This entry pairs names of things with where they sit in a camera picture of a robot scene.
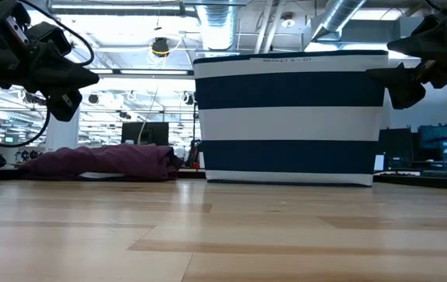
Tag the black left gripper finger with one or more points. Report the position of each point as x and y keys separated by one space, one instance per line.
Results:
x=64 y=105
x=62 y=74

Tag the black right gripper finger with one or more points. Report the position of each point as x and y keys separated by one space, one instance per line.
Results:
x=405 y=86
x=430 y=43

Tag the navy white striped fabric basket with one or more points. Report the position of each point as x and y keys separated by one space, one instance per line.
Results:
x=289 y=125

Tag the white pillar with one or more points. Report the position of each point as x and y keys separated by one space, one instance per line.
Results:
x=62 y=133

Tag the dark computer monitor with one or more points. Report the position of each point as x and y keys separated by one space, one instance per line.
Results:
x=395 y=147

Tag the teal lit monitor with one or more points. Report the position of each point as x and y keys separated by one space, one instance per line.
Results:
x=442 y=143

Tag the purple cloth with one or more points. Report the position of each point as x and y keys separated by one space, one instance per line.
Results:
x=109 y=160

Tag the black computer monitor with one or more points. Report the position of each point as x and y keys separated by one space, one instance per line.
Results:
x=152 y=133

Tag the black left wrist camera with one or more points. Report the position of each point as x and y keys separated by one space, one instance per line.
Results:
x=4 y=19

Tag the silver ventilation duct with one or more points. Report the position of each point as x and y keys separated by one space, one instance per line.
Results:
x=338 y=15
x=217 y=23

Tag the black table frame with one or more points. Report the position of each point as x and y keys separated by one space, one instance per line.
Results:
x=422 y=181

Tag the black ceiling camera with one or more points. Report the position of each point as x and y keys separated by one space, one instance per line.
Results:
x=160 y=47

